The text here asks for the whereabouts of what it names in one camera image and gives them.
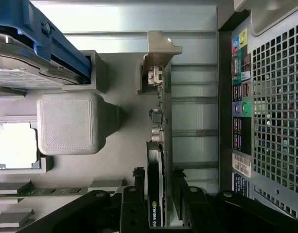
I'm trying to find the CPU chip with silver lid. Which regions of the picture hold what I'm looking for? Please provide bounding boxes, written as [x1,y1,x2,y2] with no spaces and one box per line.
[0,122,39,169]

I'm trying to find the colourful rear port panel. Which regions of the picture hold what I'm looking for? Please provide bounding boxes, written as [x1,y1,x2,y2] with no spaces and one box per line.
[231,27,253,156]

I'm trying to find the Nvidia graphics card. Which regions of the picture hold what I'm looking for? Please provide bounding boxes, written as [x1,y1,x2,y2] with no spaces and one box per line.
[141,31,183,229]

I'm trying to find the green RAM stick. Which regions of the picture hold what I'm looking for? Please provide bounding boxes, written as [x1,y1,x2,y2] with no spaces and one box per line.
[17,186,91,198]

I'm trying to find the grey printed parts rack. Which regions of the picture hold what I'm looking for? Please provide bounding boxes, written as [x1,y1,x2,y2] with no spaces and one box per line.
[0,50,183,233]

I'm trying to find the hard disk with blue caddy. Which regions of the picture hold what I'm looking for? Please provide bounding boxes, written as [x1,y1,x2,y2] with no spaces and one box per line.
[0,0,92,88]

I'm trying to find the grey PC case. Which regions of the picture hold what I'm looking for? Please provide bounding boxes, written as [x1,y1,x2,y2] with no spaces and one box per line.
[216,0,298,219]

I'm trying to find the dark blue printed sticker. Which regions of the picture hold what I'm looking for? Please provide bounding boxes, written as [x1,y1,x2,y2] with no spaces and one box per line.
[232,171,249,198]

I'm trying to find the white barcode label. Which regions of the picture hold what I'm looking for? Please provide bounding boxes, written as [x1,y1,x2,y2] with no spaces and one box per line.
[232,152,253,179]

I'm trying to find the grey square printed block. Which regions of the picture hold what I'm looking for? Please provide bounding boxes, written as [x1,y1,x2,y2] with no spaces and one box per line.
[36,92,124,156]

